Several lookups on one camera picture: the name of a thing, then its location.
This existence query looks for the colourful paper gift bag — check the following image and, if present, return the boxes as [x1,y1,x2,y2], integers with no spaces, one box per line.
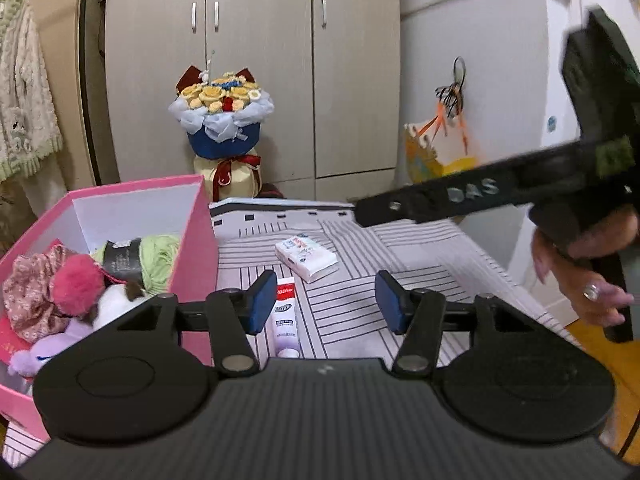
[404,102,476,183]

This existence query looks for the white brown plush toy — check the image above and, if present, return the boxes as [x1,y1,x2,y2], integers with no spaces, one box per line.
[73,283,149,335]

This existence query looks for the pink storage box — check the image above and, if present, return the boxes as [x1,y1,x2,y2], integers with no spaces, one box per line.
[0,173,220,443]

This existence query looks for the tissue pack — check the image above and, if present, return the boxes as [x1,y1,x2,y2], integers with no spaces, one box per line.
[274,234,338,284]

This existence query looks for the white red tube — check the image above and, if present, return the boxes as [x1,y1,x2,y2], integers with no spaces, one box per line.
[266,278,302,359]

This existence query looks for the black wall hook cords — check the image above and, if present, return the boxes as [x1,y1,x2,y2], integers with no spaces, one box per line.
[433,55,468,120]

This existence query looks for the purple plush toy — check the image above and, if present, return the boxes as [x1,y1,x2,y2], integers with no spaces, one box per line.
[8,318,93,378]

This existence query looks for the green yarn ball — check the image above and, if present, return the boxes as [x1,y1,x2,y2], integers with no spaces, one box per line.
[91,234,180,295]

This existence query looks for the beige wardrobe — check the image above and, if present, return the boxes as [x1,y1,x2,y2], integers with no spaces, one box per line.
[79,0,400,200]

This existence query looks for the flower bouquet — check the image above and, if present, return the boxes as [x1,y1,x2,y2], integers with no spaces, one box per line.
[168,65,274,203]

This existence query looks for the right hand with ring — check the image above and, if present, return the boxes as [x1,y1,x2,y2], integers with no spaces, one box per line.
[530,206,639,327]

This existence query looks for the cream knitted cardigan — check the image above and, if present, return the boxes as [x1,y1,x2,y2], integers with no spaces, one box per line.
[0,0,63,181]

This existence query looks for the pink pompom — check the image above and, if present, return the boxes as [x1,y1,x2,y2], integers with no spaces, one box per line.
[51,254,105,318]

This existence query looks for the striped table cloth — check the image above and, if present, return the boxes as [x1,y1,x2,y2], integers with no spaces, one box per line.
[1,203,578,479]

